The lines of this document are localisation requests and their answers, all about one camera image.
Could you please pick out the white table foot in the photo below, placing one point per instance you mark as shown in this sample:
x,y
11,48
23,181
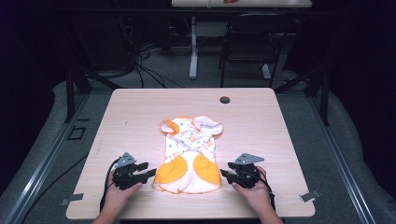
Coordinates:
x,y
265,71

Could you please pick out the aluminium floor rail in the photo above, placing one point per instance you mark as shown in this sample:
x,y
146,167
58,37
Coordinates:
x,y
345,168
40,168

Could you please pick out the orange and white baby garment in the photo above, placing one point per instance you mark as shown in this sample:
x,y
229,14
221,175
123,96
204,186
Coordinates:
x,y
188,155

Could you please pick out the person's left hand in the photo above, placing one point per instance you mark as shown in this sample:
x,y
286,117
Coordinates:
x,y
120,196

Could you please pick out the black metal stand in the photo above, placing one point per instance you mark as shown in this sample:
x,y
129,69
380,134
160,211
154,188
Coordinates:
x,y
325,93
70,93

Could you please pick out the small orange object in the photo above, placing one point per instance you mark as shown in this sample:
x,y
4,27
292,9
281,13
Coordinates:
x,y
230,1

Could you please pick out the grey tape strip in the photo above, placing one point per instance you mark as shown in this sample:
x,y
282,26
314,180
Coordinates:
x,y
72,198
310,196

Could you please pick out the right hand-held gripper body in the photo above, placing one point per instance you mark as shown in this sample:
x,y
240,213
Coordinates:
x,y
247,174

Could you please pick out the person's right hand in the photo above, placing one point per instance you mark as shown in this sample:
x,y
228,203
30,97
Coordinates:
x,y
256,196

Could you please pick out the white table leg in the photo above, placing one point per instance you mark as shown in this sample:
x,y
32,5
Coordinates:
x,y
193,56

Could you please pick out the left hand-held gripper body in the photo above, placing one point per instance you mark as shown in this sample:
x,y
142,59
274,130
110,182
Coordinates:
x,y
124,177

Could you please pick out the black chair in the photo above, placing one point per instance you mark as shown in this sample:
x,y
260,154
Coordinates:
x,y
252,37

